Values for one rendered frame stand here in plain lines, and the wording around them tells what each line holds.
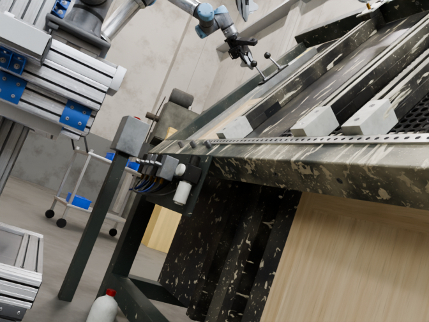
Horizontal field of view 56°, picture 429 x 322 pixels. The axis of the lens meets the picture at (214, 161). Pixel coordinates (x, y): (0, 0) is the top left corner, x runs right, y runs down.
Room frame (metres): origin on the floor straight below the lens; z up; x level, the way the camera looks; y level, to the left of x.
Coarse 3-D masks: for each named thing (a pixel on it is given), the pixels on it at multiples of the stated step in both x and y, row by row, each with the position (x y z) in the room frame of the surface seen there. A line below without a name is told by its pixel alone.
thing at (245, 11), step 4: (244, 0) 1.35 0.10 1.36; (252, 0) 1.36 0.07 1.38; (244, 4) 1.35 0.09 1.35; (252, 4) 1.36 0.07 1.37; (256, 4) 1.37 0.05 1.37; (244, 8) 1.36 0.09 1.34; (248, 8) 1.35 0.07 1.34; (252, 8) 1.37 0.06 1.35; (256, 8) 1.37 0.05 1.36; (244, 12) 1.36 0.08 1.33; (248, 12) 1.36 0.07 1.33; (244, 16) 1.37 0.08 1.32
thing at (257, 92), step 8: (312, 48) 2.12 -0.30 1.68; (304, 56) 2.11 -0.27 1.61; (312, 56) 2.13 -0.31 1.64; (296, 64) 2.09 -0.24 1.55; (280, 72) 2.06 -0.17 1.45; (288, 72) 2.08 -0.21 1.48; (272, 80) 2.04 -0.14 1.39; (280, 80) 2.07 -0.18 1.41; (256, 88) 2.04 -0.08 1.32; (264, 88) 2.03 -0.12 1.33; (248, 96) 2.00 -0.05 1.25; (256, 96) 2.02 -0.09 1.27; (240, 104) 1.98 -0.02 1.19; (224, 112) 1.97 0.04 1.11; (216, 120) 1.94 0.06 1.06; (200, 128) 1.96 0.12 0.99; (208, 128) 1.93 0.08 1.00; (192, 136) 1.92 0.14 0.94; (200, 136) 1.92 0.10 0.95
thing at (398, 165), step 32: (224, 160) 1.40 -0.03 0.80; (256, 160) 1.21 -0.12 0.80; (288, 160) 1.06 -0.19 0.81; (320, 160) 0.95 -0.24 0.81; (352, 160) 0.87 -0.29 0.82; (384, 160) 0.80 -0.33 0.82; (416, 160) 0.74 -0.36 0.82; (320, 192) 1.04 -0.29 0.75; (352, 192) 0.93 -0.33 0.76; (384, 192) 0.84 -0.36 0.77; (416, 192) 0.77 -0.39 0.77
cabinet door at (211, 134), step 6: (246, 102) 1.99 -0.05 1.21; (252, 102) 1.92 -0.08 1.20; (240, 108) 1.96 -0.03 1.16; (246, 108) 1.90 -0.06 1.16; (234, 114) 1.92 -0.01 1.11; (222, 120) 1.95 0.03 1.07; (228, 120) 1.90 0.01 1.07; (216, 126) 1.91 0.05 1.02; (222, 126) 1.86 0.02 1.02; (210, 132) 1.88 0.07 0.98; (204, 138) 1.85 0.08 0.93; (210, 138) 1.80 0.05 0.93; (216, 138) 1.74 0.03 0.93
